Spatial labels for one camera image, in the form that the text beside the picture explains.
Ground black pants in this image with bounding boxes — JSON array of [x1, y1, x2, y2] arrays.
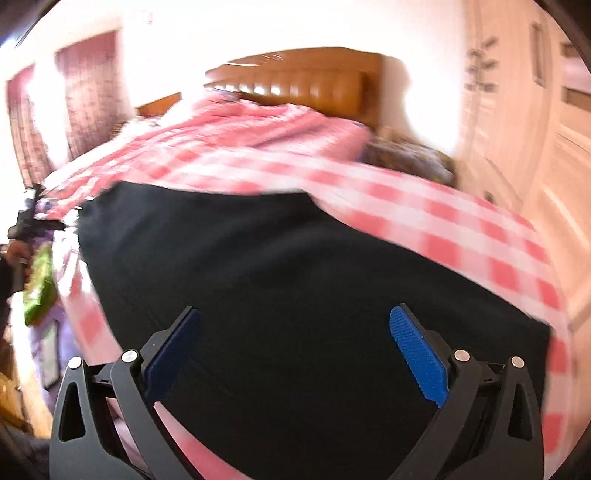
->
[[78, 182, 550, 479]]

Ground green cartoon blanket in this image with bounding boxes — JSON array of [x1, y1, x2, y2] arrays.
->
[[23, 242, 57, 327]]

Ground pink crumpled quilt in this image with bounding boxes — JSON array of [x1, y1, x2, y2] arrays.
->
[[157, 89, 372, 161]]

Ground wooden nightstand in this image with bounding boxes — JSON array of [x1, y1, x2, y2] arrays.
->
[[135, 92, 181, 117]]

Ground brown wooden headboard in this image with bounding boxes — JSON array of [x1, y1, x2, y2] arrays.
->
[[204, 47, 382, 130]]

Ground light wooden wardrobe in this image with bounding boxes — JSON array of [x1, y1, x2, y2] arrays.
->
[[454, 0, 591, 324]]

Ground pink checkered bed sheet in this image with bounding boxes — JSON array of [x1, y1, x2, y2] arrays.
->
[[45, 135, 575, 474]]

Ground person left forearm black sleeve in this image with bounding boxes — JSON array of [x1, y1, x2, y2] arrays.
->
[[0, 257, 13, 334]]

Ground dark patterned pillow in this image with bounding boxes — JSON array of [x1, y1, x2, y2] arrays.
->
[[361, 129, 457, 188]]

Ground dark red curtain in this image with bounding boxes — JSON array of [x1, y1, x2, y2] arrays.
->
[[6, 30, 127, 187]]

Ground person left hand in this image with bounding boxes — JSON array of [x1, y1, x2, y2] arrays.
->
[[3, 240, 32, 269]]

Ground purple cloth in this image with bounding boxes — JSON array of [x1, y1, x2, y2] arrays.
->
[[29, 302, 80, 412]]

